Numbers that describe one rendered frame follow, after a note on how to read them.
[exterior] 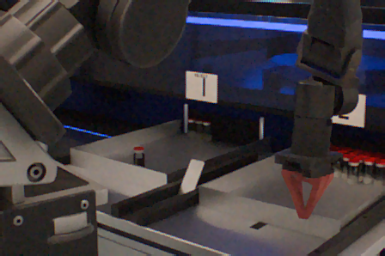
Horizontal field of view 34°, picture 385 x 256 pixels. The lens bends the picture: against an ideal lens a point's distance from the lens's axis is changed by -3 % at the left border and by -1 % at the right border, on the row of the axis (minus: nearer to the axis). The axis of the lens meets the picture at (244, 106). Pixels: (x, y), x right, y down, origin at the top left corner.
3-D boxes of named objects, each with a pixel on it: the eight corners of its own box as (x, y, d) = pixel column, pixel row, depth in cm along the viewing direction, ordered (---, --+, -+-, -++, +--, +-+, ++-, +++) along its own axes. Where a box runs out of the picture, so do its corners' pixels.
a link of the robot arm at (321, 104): (290, 74, 92) (326, 78, 89) (312, 74, 98) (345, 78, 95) (286, 121, 93) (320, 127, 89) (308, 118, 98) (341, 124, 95)
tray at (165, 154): (180, 133, 154) (180, 118, 153) (270, 152, 140) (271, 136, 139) (70, 165, 127) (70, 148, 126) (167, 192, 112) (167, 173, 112)
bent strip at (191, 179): (192, 190, 114) (192, 159, 113) (204, 193, 112) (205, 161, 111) (137, 212, 103) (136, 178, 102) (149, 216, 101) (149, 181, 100)
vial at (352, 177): (349, 180, 120) (351, 157, 119) (360, 183, 119) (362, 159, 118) (345, 184, 119) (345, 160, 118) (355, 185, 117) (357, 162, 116)
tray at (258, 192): (298, 159, 134) (298, 143, 134) (415, 182, 120) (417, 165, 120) (198, 204, 107) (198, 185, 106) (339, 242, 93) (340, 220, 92)
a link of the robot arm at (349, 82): (303, 28, 92) (354, 49, 87) (337, 33, 101) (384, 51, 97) (277, 105, 95) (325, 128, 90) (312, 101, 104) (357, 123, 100)
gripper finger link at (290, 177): (337, 216, 97) (343, 157, 96) (316, 226, 91) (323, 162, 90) (298, 208, 101) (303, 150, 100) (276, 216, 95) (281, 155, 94)
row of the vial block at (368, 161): (303, 167, 128) (304, 145, 127) (386, 184, 119) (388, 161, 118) (298, 170, 126) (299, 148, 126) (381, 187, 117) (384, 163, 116)
